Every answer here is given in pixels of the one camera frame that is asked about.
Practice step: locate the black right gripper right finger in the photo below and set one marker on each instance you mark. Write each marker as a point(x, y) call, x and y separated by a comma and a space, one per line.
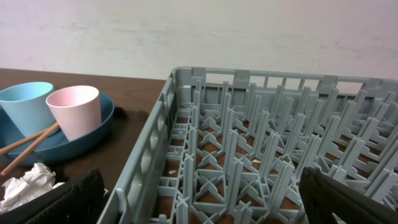
point(324, 199)

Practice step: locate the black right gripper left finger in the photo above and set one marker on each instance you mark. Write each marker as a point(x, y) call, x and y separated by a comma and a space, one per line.
point(76, 201)

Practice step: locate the white tissue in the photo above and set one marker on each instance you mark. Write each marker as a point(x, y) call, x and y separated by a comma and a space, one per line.
point(34, 183)

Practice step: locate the grey dishwasher rack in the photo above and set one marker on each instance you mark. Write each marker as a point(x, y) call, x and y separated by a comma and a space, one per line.
point(230, 146)

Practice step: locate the dark brown serving tray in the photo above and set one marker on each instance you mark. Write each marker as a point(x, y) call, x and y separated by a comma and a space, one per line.
point(110, 155)

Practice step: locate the wooden chopstick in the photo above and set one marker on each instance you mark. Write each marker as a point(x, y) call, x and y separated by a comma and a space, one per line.
point(35, 143)
point(14, 145)

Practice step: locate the pink cup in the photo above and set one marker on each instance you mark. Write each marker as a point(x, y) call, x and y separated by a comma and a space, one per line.
point(76, 109)

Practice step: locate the light blue cup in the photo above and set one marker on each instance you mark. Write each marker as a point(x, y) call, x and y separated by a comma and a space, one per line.
point(26, 106)

